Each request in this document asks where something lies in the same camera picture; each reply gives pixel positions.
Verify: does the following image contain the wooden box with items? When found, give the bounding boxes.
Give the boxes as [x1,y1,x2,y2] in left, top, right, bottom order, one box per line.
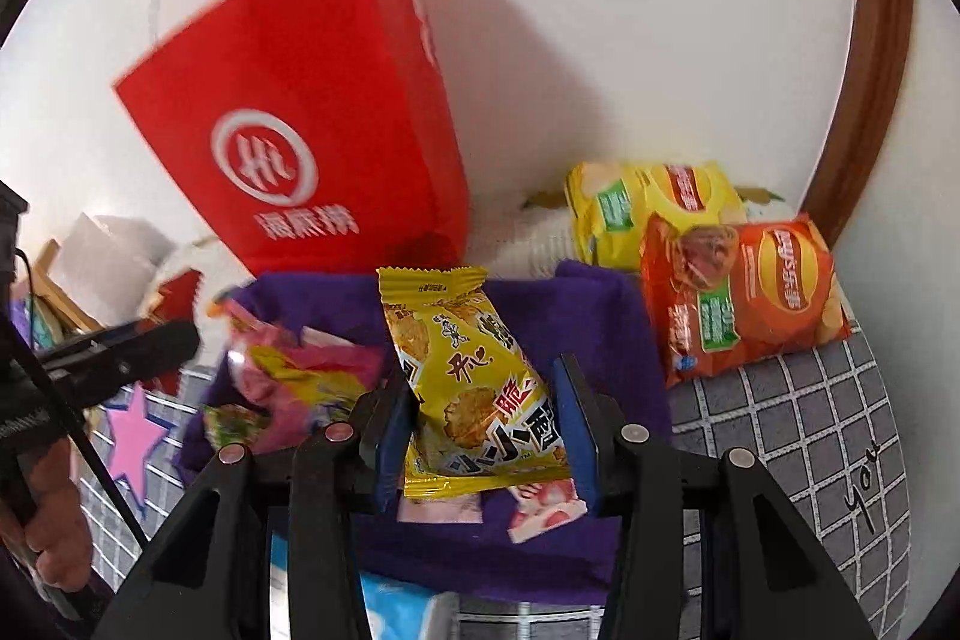
[15,239,98,341]

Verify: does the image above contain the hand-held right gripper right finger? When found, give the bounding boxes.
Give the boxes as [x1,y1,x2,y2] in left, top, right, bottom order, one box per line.
[551,353,878,640]

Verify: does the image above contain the orange chips bag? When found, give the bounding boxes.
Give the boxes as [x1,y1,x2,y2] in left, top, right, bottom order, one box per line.
[639,212,854,390]

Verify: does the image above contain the pink peach snack packet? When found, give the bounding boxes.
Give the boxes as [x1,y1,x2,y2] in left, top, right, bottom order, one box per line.
[396,494,485,525]

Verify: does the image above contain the blue cardboard box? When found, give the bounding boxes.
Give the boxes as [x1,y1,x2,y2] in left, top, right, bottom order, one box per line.
[270,531,462,640]

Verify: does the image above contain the green snack packet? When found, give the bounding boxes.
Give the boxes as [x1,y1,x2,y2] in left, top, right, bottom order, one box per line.
[201,404,275,453]

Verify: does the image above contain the yellow snack packet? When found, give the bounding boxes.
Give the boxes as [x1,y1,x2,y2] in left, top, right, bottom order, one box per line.
[376,265,575,502]

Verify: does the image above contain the yellow chips bag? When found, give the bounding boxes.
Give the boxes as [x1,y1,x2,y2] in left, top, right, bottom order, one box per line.
[565,160,751,272]

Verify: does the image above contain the pink strawberry snack packet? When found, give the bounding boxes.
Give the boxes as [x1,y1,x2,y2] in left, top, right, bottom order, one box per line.
[506,479,587,543]

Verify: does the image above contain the grey checked tablecloth with stars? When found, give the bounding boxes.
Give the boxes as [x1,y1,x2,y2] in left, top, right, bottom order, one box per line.
[75,317,912,640]

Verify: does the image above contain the white plastic bag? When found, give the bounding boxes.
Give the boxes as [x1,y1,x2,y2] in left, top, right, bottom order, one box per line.
[56,212,177,330]

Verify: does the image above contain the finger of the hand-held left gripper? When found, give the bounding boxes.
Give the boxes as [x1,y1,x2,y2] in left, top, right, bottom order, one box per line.
[34,323,143,360]
[37,319,202,412]

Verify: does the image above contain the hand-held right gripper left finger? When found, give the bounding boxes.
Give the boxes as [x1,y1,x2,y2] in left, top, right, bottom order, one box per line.
[90,374,421,640]

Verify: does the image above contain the purple cloth basket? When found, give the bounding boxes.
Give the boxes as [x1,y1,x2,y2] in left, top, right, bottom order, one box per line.
[180,261,672,607]

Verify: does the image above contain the red paper bag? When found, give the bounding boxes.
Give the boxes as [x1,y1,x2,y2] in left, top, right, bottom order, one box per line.
[112,0,470,277]

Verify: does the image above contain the person's left hand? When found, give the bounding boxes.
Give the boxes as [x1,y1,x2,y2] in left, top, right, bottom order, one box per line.
[0,437,95,592]

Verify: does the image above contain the brown wooden door frame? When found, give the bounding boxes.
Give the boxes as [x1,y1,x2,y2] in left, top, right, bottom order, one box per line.
[806,0,917,251]

